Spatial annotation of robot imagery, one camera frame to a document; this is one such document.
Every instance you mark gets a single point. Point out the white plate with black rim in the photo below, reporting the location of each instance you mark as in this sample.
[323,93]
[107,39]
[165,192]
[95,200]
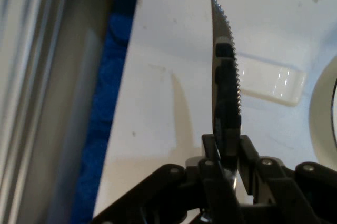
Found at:
[319,108]

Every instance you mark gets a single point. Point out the aluminium wall rail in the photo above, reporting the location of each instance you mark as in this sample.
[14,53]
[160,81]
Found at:
[39,90]

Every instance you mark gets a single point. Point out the small white cutlery rest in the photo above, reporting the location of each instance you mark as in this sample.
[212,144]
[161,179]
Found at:
[273,82]

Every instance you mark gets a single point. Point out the serrated steel table knife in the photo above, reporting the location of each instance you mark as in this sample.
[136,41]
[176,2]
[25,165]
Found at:
[222,32]

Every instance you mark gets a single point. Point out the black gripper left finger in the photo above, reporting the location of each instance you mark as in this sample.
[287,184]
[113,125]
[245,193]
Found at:
[189,189]

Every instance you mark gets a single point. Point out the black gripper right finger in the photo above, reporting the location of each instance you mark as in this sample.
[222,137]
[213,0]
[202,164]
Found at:
[284,192]

